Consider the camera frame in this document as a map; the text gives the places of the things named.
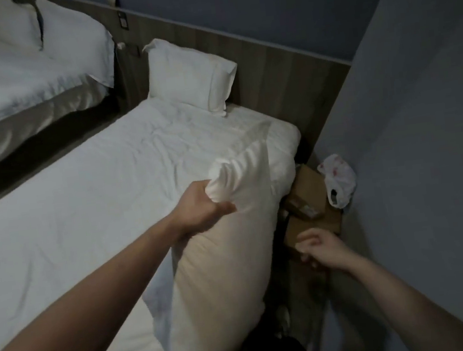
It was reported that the person's left hand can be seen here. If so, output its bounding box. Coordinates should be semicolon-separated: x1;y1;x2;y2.
166;176;240;242

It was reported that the wooden headboard panel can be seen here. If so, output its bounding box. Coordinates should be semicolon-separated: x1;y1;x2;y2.
38;0;362;190

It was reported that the white bed with wrinkled sheet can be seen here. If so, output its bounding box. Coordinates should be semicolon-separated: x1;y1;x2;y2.
0;80;328;351

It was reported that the brown cardboard box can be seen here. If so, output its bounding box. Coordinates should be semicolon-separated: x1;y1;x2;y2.
281;162;333;222
280;206;349;274

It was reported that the white made bed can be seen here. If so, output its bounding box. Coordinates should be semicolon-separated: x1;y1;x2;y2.
0;16;129;179

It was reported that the person's left forearm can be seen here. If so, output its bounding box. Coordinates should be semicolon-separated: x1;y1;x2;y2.
0;213;203;351

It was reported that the white plump pillow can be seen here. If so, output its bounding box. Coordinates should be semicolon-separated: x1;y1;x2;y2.
0;0;45;55

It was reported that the white plastic bag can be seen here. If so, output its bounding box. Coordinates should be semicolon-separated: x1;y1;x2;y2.
316;152;361;211

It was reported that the white flat pillow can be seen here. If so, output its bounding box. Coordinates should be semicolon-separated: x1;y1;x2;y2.
34;0;120;97

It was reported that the person's right forearm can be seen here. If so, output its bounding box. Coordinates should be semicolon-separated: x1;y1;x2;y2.
337;238;463;351

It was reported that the large white pillow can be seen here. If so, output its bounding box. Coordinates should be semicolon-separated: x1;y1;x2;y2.
123;120;301;351

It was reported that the person's right hand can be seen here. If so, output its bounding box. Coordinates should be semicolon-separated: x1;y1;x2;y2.
294;224;356;277

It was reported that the white pillow with flanged case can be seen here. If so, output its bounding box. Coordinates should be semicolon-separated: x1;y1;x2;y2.
140;29;244;127

